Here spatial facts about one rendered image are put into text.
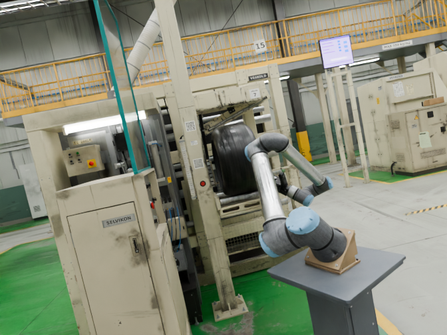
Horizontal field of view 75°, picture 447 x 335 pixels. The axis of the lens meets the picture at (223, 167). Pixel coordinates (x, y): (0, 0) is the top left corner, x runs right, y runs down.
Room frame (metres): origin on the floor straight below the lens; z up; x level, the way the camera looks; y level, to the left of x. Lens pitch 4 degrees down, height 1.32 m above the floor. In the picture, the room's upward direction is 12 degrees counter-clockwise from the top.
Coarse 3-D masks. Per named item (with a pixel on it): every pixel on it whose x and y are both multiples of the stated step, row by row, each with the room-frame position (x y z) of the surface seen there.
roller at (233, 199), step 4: (252, 192) 2.21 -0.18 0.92; (256, 192) 2.21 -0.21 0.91; (232, 196) 2.20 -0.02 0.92; (236, 196) 2.19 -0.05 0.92; (240, 196) 2.19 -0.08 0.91; (244, 196) 2.19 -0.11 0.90; (248, 196) 2.20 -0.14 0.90; (252, 196) 2.20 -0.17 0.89; (256, 196) 2.21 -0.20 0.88; (220, 200) 2.17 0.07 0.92; (224, 200) 2.17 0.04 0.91; (228, 200) 2.18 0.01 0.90; (232, 200) 2.18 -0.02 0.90; (236, 200) 2.19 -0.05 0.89
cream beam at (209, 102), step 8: (232, 88) 2.55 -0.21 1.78; (240, 88) 2.55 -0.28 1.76; (248, 88) 2.56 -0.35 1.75; (200, 96) 2.51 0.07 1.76; (208, 96) 2.52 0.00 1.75; (216, 96) 2.53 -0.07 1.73; (224, 96) 2.53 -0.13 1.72; (232, 96) 2.54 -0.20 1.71; (240, 96) 2.55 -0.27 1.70; (248, 96) 2.56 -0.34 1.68; (200, 104) 2.51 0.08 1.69; (208, 104) 2.52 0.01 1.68; (216, 104) 2.52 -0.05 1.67; (224, 104) 2.53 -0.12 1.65; (232, 104) 2.54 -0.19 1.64; (240, 104) 2.62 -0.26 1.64; (208, 112) 2.72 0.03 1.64
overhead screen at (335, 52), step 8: (320, 40) 5.60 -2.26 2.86; (328, 40) 5.60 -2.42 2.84; (336, 40) 5.61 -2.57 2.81; (344, 40) 5.62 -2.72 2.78; (320, 48) 5.60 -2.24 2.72; (328, 48) 5.60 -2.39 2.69; (336, 48) 5.61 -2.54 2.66; (344, 48) 5.62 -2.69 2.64; (328, 56) 5.60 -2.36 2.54; (336, 56) 5.61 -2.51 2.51; (344, 56) 5.62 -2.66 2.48; (352, 56) 5.62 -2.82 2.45; (328, 64) 5.60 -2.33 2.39; (336, 64) 5.61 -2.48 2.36; (344, 64) 5.62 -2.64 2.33
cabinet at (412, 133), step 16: (400, 112) 5.45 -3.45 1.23; (416, 112) 5.40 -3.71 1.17; (432, 112) 5.41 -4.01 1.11; (400, 128) 5.52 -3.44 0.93; (416, 128) 5.40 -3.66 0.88; (432, 128) 5.41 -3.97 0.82; (400, 144) 5.59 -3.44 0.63; (416, 144) 5.39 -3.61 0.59; (432, 144) 5.41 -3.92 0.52; (400, 160) 5.67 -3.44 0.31; (416, 160) 5.39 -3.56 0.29; (432, 160) 5.41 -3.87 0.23
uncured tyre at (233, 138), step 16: (224, 128) 2.22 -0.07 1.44; (240, 128) 2.19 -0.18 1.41; (224, 144) 2.10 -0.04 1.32; (240, 144) 2.09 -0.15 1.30; (224, 160) 2.07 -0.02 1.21; (240, 160) 2.07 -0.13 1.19; (224, 176) 2.10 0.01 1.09; (240, 176) 2.08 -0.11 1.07; (224, 192) 2.28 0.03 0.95; (240, 192) 2.18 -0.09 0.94
